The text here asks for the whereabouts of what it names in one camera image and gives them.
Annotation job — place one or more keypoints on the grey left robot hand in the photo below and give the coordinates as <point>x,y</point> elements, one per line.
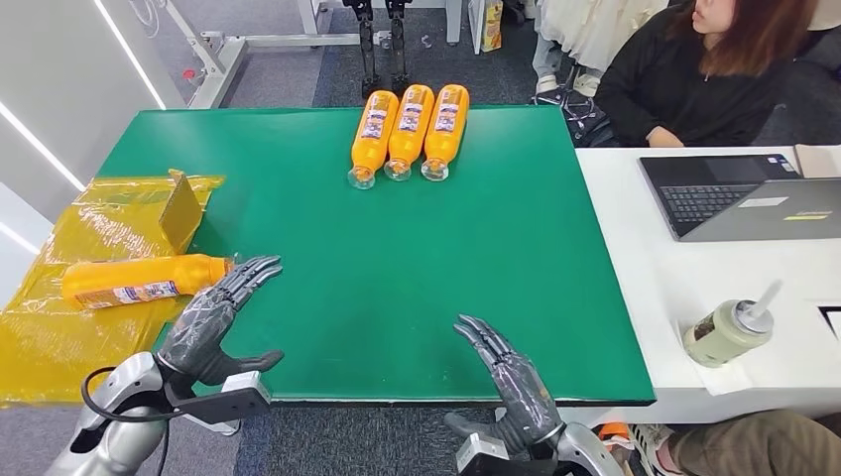
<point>197,335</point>

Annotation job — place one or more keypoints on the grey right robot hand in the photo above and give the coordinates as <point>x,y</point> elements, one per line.
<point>525,407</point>

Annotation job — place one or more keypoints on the orange bottle with clear cap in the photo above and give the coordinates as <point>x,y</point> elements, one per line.
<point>373,138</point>
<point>144,279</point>
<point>446,131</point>
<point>409,131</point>

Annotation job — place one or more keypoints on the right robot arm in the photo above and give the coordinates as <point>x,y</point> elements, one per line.
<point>585,453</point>

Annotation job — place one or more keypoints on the small orange object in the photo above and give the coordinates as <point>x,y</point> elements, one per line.
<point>612,432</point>

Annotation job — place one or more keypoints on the yellow plastic wrapped cardboard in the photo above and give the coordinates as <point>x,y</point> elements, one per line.
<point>66,355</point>

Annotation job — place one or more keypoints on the green table mat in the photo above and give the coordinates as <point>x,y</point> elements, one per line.
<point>394,276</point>

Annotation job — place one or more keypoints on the white desk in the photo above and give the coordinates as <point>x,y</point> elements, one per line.
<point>657,276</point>

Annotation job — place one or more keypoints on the white paper napkin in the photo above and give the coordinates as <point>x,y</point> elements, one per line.
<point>719,381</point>

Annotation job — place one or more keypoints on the pale green drink cup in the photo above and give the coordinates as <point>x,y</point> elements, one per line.
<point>719,335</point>

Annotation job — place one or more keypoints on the person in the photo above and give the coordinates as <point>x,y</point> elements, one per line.
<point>657,85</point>
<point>755,447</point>
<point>591,33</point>

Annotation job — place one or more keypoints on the white drinking straw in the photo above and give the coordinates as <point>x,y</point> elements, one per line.
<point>767,299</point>

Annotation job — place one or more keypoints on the grey laptop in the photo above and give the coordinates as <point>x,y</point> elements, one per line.
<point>706,197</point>

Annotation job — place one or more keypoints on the chrome chair base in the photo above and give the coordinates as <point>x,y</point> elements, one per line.
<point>571,108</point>

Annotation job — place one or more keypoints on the black flat device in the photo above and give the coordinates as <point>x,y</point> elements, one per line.
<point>826,311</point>

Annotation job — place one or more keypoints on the background humanoid robot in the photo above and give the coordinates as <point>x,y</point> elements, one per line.
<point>368,52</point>

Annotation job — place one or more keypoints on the small cardboard carton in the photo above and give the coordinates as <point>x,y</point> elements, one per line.
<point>491,29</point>

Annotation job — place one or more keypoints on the beige notebook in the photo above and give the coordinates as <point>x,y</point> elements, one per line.
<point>818,163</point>

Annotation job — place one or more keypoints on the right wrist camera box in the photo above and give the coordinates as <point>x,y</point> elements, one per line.
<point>480,450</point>

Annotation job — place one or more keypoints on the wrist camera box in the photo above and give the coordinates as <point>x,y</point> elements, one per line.
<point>243,391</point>
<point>480,450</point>

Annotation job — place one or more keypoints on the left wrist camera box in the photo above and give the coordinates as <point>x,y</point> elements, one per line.
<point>243,391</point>

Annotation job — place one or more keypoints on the white robot support frame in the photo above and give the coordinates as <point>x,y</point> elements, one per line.
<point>220,72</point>

